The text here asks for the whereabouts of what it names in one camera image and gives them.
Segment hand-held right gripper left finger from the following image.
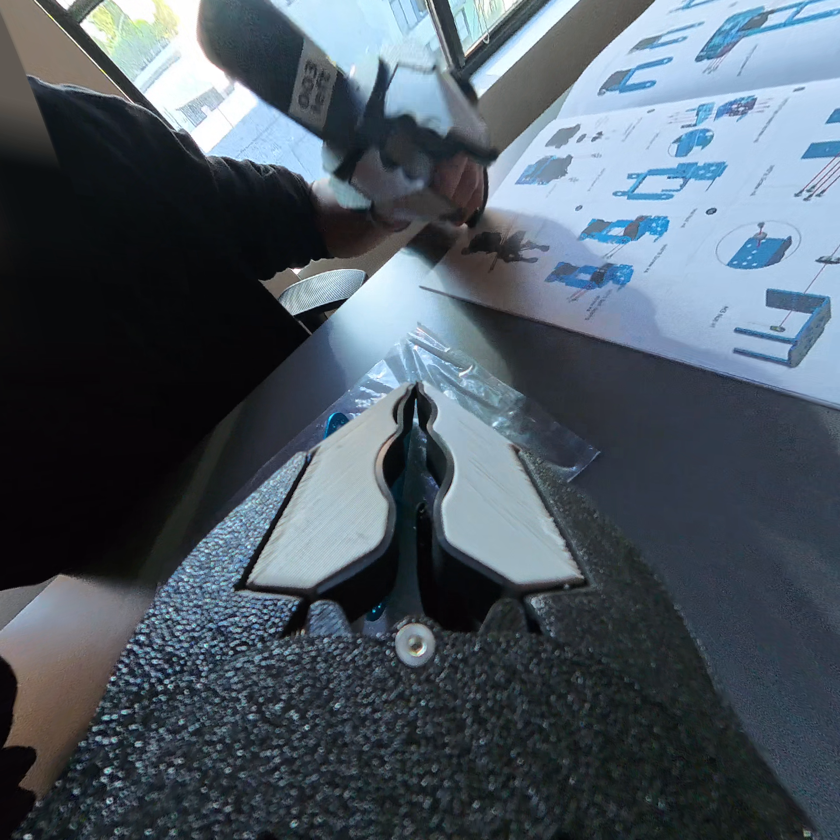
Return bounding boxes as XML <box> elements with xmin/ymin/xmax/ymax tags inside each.
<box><xmin>241</xmin><ymin>381</ymin><xmax>418</xmax><ymax>598</ymax></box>

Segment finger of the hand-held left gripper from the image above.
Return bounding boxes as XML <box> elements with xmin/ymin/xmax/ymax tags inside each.
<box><xmin>326</xmin><ymin>138</ymin><xmax>467</xmax><ymax>227</ymax></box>
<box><xmin>374</xmin><ymin>59</ymin><xmax>497</xmax><ymax>165</ymax></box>

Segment person's dark clothing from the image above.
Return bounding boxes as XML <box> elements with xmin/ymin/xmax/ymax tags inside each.
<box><xmin>0</xmin><ymin>77</ymin><xmax>316</xmax><ymax>592</ymax></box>

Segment small clear plastic bag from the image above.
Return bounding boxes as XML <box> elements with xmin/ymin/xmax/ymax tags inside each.
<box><xmin>313</xmin><ymin>322</ymin><xmax>602</xmax><ymax>481</ymax></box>

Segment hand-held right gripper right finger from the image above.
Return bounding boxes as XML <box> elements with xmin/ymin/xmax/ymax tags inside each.
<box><xmin>420</xmin><ymin>384</ymin><xmax>588</xmax><ymax>594</ymax></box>

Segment person's left forearm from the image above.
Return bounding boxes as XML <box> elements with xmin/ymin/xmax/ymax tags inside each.
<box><xmin>132</xmin><ymin>138</ymin><xmax>336</xmax><ymax>283</ymax></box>

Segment window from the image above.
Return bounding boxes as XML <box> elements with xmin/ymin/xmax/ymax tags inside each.
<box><xmin>40</xmin><ymin>0</ymin><xmax>552</xmax><ymax>185</ymax></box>

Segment white instruction sheet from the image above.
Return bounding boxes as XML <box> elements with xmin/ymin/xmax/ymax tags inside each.
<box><xmin>420</xmin><ymin>0</ymin><xmax>840</xmax><ymax>410</ymax></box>

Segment person's left hand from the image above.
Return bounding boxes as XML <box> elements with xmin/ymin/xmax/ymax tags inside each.
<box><xmin>313</xmin><ymin>151</ymin><xmax>489</xmax><ymax>263</ymax></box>

